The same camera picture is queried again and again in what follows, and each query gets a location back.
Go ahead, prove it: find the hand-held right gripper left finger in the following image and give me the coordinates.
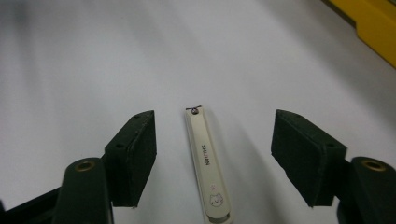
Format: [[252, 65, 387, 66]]
[[104, 109, 158, 208]]

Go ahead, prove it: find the white nail clipper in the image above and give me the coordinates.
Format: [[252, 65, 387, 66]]
[[185, 105, 234, 224]]

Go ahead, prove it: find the yellow black organizer cabinet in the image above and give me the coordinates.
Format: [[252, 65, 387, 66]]
[[321, 0, 396, 69]]

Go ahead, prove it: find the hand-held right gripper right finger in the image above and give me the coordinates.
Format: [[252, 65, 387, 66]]
[[270, 108, 348, 208]]

